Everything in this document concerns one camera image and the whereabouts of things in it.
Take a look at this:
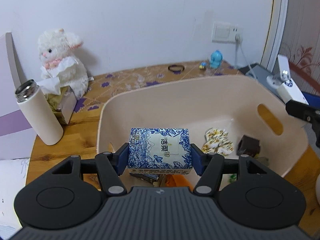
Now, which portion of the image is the blue toy figurine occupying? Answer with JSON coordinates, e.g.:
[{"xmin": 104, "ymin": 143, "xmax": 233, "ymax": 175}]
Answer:
[{"xmin": 209, "ymin": 50, "xmax": 223, "ymax": 69}]

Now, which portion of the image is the white small box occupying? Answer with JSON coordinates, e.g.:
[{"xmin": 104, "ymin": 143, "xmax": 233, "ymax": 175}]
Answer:
[{"xmin": 277, "ymin": 79, "xmax": 309, "ymax": 105}]

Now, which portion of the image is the small mushroom figurine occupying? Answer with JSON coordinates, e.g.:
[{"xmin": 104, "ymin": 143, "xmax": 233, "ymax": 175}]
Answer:
[{"xmin": 199, "ymin": 61, "xmax": 207, "ymax": 70}]

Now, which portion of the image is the cream thermos bottle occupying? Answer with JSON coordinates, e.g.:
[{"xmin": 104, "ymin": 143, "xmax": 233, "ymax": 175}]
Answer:
[{"xmin": 15, "ymin": 80, "xmax": 63, "ymax": 145}]

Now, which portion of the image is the white plush lamb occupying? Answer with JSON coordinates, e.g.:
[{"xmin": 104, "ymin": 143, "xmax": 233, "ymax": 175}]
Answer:
[{"xmin": 37, "ymin": 29, "xmax": 89, "ymax": 100}]

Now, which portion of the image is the white phone stand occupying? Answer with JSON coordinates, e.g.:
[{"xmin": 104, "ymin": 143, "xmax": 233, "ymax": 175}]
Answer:
[{"xmin": 266, "ymin": 54, "xmax": 291, "ymax": 89}]

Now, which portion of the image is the floral scrunchie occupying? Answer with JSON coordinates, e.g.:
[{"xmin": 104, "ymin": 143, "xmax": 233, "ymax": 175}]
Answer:
[{"xmin": 202, "ymin": 128, "xmax": 234, "ymax": 156}]

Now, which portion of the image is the dark brown cube box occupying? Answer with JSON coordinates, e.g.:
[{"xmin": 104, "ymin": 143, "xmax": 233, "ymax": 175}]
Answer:
[{"xmin": 236, "ymin": 135, "xmax": 260, "ymax": 158}]

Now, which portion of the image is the white wall switch socket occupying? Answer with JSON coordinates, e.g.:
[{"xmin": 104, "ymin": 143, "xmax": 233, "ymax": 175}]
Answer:
[{"xmin": 212, "ymin": 22, "xmax": 243, "ymax": 43}]

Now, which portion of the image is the beige plastic storage bin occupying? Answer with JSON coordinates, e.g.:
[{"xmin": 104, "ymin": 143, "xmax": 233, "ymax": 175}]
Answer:
[{"xmin": 97, "ymin": 75, "xmax": 309, "ymax": 176}]

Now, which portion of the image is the purple floral table mat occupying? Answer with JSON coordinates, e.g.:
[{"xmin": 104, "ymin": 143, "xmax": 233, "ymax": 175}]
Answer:
[{"xmin": 74, "ymin": 61, "xmax": 240, "ymax": 113}]

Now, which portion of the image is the tissue box with tissue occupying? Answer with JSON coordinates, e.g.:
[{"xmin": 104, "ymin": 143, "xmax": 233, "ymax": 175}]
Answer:
[{"xmin": 37, "ymin": 77, "xmax": 77, "ymax": 125}]

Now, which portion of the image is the blue white tissue pack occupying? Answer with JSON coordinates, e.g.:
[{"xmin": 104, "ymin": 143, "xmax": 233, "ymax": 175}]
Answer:
[{"xmin": 127, "ymin": 128, "xmax": 193, "ymax": 175}]

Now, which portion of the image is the grey laptop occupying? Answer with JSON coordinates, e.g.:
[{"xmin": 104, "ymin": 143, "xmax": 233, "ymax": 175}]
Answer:
[{"xmin": 239, "ymin": 63, "xmax": 284, "ymax": 98}]

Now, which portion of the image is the orange cloth pouch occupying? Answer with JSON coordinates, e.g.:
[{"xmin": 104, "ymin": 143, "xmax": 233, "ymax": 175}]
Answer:
[{"xmin": 165, "ymin": 174, "xmax": 194, "ymax": 191}]

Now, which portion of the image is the white charger cable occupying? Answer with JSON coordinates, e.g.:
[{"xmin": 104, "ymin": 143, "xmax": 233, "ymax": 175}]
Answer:
[{"xmin": 234, "ymin": 34, "xmax": 257, "ymax": 79}]

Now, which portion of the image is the lilac headboard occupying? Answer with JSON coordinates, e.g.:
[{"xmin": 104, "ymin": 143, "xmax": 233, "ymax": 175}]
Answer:
[{"xmin": 0, "ymin": 33, "xmax": 36, "ymax": 159}]

